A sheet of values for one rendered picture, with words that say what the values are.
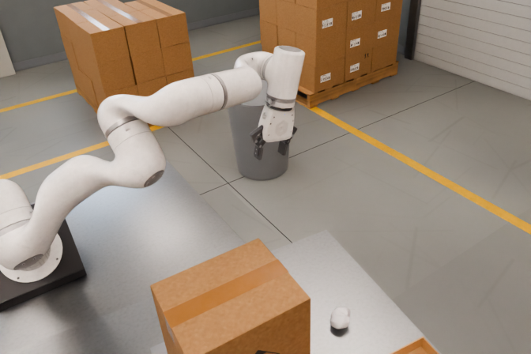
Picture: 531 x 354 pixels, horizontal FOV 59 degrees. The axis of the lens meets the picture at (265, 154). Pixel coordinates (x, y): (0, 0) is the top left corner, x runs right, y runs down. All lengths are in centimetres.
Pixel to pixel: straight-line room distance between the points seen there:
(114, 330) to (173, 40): 306
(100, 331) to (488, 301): 194
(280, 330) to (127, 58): 324
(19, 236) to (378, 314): 98
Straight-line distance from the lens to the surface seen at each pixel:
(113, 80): 409
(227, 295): 113
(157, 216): 184
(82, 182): 117
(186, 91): 103
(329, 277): 155
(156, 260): 167
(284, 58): 125
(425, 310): 262
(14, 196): 131
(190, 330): 108
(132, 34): 404
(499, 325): 266
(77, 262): 168
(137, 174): 109
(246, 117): 309
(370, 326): 144
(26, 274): 168
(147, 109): 105
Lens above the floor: 196
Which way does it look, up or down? 32 degrees down
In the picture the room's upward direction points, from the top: 3 degrees counter-clockwise
